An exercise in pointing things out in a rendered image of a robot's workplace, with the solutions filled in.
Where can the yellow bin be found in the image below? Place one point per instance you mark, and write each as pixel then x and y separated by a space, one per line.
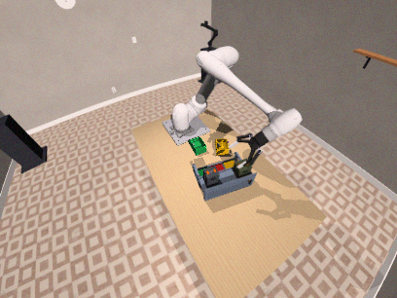
pixel 223 150

